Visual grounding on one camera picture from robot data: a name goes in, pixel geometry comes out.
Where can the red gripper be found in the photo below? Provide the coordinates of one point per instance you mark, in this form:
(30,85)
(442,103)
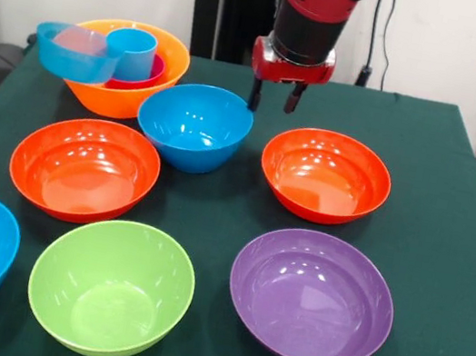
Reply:
(293,73)

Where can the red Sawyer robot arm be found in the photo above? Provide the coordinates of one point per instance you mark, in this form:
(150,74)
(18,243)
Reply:
(308,29)

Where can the small red bowl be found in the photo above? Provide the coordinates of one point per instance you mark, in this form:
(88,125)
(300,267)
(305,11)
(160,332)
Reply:
(157,74)

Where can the blue cup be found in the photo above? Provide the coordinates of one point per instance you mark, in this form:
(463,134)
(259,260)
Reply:
(132,58)

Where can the orange bowl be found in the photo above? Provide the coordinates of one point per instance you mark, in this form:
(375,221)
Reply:
(113,100)

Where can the translucent blue bowl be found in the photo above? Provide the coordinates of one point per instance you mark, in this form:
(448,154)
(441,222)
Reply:
(73,66)

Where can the purple bowl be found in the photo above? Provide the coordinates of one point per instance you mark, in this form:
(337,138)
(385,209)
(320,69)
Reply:
(311,311)

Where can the dark green tablecloth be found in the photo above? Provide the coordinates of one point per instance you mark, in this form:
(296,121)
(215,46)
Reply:
(434,268)

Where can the green bowl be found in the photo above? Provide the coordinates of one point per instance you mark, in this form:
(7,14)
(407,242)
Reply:
(105,302)

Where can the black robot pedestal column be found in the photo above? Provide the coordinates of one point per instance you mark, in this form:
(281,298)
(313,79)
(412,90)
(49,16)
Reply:
(239,12)

